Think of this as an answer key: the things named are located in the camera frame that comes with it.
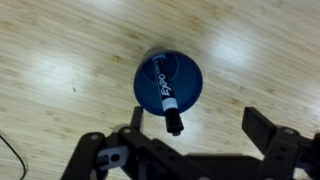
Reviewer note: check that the blue plastic cup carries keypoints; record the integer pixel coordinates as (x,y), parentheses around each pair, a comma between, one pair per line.
(186,83)

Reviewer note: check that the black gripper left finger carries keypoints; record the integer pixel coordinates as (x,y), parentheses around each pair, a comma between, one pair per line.
(133,153)

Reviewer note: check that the black Expo marker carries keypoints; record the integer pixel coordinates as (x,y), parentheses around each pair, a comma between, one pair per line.
(165,86)

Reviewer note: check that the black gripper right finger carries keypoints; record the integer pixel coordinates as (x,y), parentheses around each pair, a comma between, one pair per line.
(283,146)

